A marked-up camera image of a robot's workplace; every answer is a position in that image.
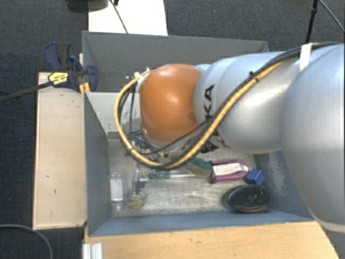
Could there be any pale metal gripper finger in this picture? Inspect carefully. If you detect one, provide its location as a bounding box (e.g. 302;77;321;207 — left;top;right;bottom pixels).
133;168;140;194
139;171;149;192

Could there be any grey metal bin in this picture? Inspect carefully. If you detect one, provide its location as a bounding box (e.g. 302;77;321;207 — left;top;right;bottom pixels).
81;30;322;238

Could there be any clear glass jar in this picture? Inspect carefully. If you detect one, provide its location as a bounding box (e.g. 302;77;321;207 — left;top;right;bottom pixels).
108;171;127;212

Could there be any green and yellow sponge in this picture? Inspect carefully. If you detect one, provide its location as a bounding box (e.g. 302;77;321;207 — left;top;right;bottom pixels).
184;157;214;178

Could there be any blue block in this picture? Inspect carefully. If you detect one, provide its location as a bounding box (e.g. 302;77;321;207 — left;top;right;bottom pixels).
243;168;266;186

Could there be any pale wood board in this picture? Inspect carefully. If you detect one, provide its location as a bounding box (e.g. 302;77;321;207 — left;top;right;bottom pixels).
32;72;88;230

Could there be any black oval brush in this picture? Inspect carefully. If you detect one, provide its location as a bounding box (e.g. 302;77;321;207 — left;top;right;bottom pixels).
227;184;271;214

